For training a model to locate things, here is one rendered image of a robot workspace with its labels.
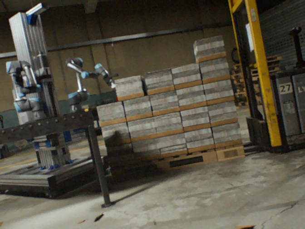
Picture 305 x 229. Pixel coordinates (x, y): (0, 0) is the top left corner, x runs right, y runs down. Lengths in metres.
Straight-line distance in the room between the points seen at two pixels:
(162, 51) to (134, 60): 1.06
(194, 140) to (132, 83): 0.89
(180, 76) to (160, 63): 7.28
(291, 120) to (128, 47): 7.73
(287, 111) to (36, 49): 2.80
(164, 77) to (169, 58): 7.42
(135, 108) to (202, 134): 0.77
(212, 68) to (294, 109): 0.89
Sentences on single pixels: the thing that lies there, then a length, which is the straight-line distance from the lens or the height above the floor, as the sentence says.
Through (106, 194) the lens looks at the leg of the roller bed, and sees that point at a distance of 2.59.
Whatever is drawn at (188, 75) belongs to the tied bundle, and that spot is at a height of 0.95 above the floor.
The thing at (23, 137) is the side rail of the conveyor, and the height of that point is 0.70.
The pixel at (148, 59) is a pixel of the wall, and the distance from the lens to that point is 10.38.
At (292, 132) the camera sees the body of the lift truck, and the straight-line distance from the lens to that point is 3.27.
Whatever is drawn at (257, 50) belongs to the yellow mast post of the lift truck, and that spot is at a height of 1.04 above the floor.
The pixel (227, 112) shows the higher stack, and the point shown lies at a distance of 3.23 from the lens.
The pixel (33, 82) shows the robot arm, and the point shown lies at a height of 1.18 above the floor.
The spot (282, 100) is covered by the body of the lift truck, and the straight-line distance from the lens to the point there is 3.21.
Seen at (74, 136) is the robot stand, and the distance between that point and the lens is 3.59.
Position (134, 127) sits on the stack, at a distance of 3.23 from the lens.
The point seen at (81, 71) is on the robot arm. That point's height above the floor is 1.25.
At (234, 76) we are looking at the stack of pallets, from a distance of 9.80.
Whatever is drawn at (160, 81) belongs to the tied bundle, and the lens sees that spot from 3.20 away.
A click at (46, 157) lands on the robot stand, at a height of 0.37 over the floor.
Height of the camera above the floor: 0.80
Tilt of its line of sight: 3 degrees down
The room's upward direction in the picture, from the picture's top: 12 degrees counter-clockwise
